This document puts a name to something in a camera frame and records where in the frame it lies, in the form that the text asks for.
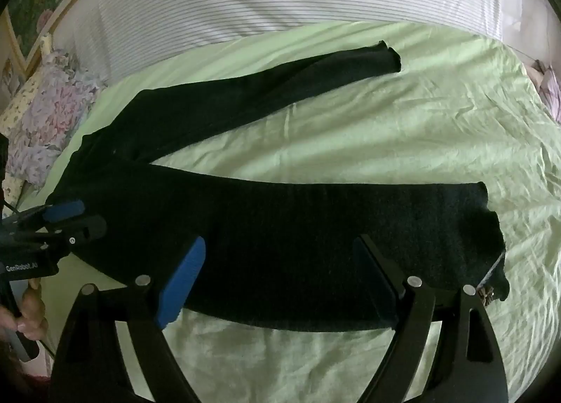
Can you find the green bed sheet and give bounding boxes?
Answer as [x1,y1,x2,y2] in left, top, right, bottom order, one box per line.
[39,20,561,403]

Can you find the person's left hand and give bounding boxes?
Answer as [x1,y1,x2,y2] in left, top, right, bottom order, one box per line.
[0,278,49,341]

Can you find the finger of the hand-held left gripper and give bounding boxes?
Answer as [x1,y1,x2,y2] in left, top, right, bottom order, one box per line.
[0,199,86,237]
[0,216,108,261]

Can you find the pink floral cloth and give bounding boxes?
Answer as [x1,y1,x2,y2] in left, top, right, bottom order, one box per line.
[523,59,561,123]

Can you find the pink floral pillow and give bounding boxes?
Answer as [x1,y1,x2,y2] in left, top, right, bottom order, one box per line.
[6,48,108,187]

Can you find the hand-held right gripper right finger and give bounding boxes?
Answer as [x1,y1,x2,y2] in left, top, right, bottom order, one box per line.
[351,234,509,403]

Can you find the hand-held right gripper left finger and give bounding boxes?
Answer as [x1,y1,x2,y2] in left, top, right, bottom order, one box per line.
[47,235,207,403]

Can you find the black pants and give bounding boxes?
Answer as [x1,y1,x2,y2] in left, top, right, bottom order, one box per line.
[44,40,511,334]

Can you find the person's left forearm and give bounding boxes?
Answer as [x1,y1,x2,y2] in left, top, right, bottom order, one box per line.
[0,333,51,403]

